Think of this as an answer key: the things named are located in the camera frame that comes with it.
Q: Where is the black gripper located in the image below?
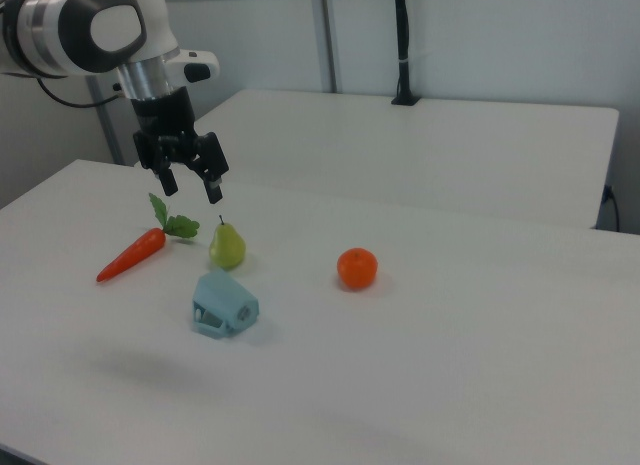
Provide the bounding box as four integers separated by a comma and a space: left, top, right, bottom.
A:
130, 86, 231, 206

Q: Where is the green apple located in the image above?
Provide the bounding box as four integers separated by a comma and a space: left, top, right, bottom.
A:
208, 214, 247, 271

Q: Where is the black camera pole with base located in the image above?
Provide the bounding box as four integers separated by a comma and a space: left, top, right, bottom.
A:
390, 0, 422, 107

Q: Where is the aluminium frame post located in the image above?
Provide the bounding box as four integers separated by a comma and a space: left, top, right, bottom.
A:
311, 0, 344, 94

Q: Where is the light blue angular mug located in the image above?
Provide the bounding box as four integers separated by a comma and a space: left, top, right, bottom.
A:
191, 270, 261, 340

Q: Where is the white empty table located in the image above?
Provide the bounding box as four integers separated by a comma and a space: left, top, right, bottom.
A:
133, 88, 621, 230

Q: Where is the orange toy carrot with leaves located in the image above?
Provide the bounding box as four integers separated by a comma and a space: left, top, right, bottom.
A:
95, 192, 201, 284

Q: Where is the orange toy mandarin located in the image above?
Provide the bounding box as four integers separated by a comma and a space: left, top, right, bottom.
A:
336, 247, 380, 292

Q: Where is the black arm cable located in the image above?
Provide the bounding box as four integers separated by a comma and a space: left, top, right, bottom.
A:
35, 76, 124, 109

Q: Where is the black wall cable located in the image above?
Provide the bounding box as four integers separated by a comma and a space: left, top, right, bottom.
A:
602, 183, 622, 232

